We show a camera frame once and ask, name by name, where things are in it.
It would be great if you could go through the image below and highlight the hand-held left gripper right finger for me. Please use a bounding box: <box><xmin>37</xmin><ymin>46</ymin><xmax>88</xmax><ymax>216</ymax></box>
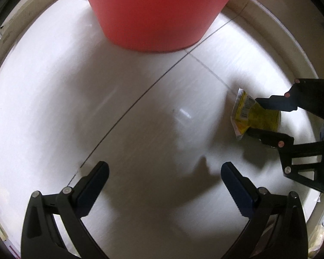
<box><xmin>221</xmin><ymin>162</ymin><xmax>310</xmax><ymax>259</ymax></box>

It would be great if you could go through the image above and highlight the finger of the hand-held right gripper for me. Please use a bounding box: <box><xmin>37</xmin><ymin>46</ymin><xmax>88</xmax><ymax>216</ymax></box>
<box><xmin>255</xmin><ymin>79</ymin><xmax>324</xmax><ymax>120</ymax></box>
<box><xmin>246</xmin><ymin>128</ymin><xmax>324</xmax><ymax>193</ymax></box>

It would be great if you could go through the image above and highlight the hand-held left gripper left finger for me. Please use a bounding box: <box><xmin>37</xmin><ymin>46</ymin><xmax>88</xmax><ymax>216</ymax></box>
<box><xmin>21</xmin><ymin>161</ymin><xmax>110</xmax><ymax>259</ymax></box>

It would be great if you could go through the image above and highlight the yellow packet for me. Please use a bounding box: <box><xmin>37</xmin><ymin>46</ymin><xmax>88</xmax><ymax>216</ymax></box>
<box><xmin>231</xmin><ymin>88</ymin><xmax>282</xmax><ymax>140</ymax></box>

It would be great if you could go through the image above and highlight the red plastic bin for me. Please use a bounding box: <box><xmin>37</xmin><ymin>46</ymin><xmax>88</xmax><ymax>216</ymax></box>
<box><xmin>79</xmin><ymin>0</ymin><xmax>245</xmax><ymax>54</ymax></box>

